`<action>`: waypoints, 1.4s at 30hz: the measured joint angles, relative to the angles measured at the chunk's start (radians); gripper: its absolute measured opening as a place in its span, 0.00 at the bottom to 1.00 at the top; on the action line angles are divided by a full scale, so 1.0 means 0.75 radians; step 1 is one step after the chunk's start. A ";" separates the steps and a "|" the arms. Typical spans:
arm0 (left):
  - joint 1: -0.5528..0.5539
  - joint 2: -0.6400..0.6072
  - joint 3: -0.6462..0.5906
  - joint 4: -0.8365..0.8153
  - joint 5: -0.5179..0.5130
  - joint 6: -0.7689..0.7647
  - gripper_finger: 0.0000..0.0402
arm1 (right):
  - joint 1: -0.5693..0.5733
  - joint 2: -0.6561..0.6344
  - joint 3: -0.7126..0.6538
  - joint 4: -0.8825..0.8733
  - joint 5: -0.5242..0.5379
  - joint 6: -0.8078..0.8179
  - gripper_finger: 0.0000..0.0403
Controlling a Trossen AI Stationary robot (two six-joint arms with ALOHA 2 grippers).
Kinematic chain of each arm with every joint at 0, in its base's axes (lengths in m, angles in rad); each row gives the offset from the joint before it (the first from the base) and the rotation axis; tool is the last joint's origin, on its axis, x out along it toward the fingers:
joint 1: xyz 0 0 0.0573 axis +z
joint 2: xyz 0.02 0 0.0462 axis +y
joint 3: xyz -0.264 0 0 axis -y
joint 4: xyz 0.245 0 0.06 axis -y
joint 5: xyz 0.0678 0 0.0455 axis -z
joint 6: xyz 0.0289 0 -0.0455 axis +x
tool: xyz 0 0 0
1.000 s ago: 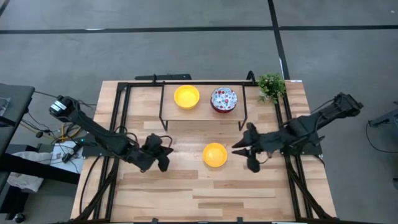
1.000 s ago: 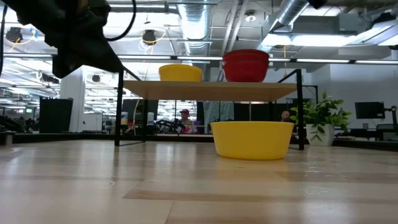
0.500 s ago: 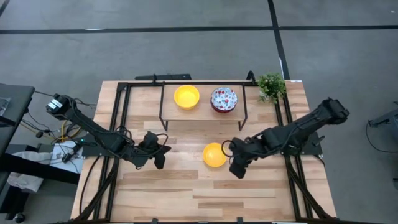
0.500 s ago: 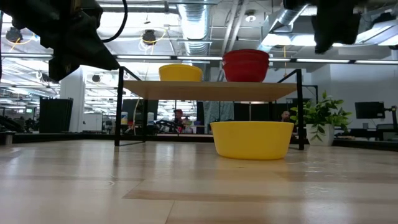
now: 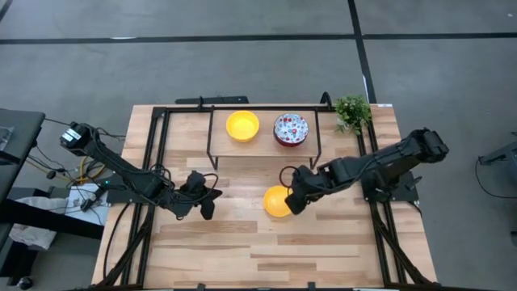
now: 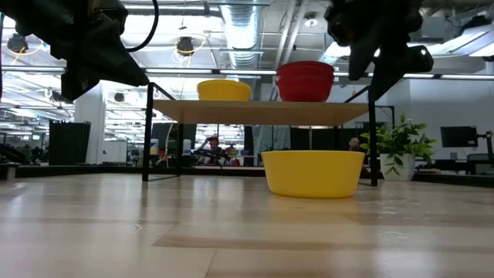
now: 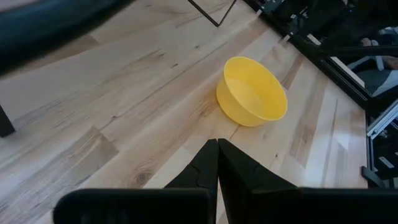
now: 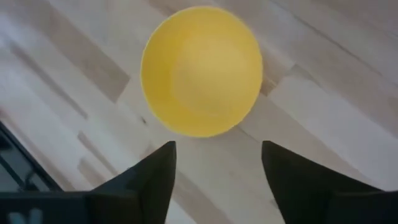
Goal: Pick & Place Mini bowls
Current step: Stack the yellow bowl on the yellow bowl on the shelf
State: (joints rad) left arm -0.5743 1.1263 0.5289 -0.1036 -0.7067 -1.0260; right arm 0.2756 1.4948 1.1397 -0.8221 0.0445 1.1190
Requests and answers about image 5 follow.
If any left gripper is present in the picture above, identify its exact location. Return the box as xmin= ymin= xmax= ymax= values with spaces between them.
xmin=179 ymin=170 xmax=223 ymax=221

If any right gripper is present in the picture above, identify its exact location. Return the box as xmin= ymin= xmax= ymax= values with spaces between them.
xmin=284 ymin=165 xmax=324 ymax=216

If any wooden shelf with black legs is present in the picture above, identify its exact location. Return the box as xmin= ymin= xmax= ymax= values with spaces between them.
xmin=205 ymin=105 xmax=323 ymax=171

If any black bar with blue light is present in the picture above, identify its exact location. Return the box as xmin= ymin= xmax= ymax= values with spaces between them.
xmin=174 ymin=95 xmax=250 ymax=105

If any small green potted plant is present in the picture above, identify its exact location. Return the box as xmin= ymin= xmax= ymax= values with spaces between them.
xmin=334 ymin=94 xmax=372 ymax=137

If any black beam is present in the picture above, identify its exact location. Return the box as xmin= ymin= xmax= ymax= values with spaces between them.
xmin=0 ymin=198 xmax=105 ymax=240

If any white crumpled cloth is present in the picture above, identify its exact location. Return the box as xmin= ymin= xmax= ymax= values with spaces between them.
xmin=8 ymin=195 xmax=82 ymax=252

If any black desk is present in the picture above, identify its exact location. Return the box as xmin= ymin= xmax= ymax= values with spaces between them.
xmin=0 ymin=108 xmax=46 ymax=205

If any grey metal stand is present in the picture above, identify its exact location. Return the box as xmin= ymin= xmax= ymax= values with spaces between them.
xmin=478 ymin=141 xmax=517 ymax=167

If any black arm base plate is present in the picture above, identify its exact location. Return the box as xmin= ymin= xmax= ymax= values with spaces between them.
xmin=359 ymin=169 xmax=420 ymax=204
xmin=105 ymin=171 xmax=166 ymax=205

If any black aluminium table frame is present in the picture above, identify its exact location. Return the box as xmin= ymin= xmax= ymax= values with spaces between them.
xmin=92 ymin=103 xmax=439 ymax=291

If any thick black cable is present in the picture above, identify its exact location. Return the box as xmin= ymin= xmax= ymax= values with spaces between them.
xmin=103 ymin=201 xmax=132 ymax=280

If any yellow cable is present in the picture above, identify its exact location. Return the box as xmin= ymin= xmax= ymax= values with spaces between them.
xmin=26 ymin=159 xmax=106 ymax=185

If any thin black cable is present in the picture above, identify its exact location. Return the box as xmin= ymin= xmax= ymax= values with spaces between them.
xmin=43 ymin=116 xmax=127 ymax=139

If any black floor cable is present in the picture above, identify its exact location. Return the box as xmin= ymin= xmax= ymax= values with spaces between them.
xmin=474 ymin=159 xmax=517 ymax=200

